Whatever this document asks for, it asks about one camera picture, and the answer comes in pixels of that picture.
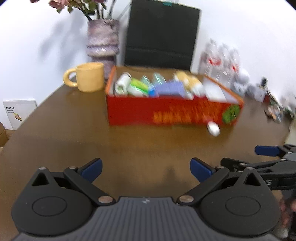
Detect person's right hand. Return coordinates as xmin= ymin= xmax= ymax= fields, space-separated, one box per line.
xmin=279 ymin=192 xmax=296 ymax=239

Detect purple textured vase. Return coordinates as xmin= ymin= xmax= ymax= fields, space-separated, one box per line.
xmin=87 ymin=19 xmax=119 ymax=79

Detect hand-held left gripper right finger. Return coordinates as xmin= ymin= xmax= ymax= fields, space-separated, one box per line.
xmin=177 ymin=158 xmax=264 ymax=205

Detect white spray bottle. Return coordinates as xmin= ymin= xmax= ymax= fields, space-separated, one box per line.
xmin=206 ymin=121 xmax=221 ymax=137

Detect black paper bag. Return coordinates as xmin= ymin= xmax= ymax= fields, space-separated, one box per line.
xmin=124 ymin=0 xmax=201 ymax=71

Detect yellow mug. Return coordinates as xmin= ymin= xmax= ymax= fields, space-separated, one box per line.
xmin=63 ymin=62 xmax=105 ymax=93

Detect brown cardboard carton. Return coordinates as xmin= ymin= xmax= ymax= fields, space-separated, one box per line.
xmin=0 ymin=122 xmax=10 ymax=149

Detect green tissue packet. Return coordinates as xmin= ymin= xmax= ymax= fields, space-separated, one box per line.
xmin=128 ymin=79 xmax=149 ymax=96

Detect white printed carton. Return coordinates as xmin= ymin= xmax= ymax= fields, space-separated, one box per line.
xmin=3 ymin=99 xmax=37 ymax=130

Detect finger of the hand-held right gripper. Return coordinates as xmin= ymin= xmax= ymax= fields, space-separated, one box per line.
xmin=220 ymin=158 xmax=296 ymax=174
xmin=255 ymin=144 xmax=296 ymax=159

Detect red cardboard box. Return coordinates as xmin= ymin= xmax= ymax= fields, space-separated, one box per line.
xmin=105 ymin=65 xmax=244 ymax=127

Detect iridescent organza bag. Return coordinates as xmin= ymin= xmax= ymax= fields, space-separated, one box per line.
xmin=141 ymin=73 xmax=166 ymax=87

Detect white and green dispenser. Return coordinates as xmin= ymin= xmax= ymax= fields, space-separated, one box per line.
xmin=114 ymin=72 xmax=132 ymax=96

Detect printed tin box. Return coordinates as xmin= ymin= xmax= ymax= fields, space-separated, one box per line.
xmin=247 ymin=83 xmax=266 ymax=102

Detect clear water bottle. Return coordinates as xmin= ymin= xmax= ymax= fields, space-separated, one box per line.
xmin=200 ymin=39 xmax=220 ymax=77
xmin=228 ymin=49 xmax=241 ymax=86
xmin=215 ymin=44 xmax=232 ymax=81

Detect orange and white plush toy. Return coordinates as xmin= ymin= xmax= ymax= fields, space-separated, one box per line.
xmin=173 ymin=71 xmax=205 ymax=98

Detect purple knitted pouch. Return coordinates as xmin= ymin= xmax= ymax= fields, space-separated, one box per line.
xmin=154 ymin=81 xmax=185 ymax=98

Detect crumpled snack wrapper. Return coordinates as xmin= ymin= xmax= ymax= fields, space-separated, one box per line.
xmin=265 ymin=105 xmax=282 ymax=123

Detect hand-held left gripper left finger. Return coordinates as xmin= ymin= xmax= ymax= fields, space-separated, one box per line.
xmin=30 ymin=158 xmax=116 ymax=207

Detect dried pink flowers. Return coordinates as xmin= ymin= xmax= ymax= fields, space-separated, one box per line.
xmin=30 ymin=0 xmax=118 ymax=21

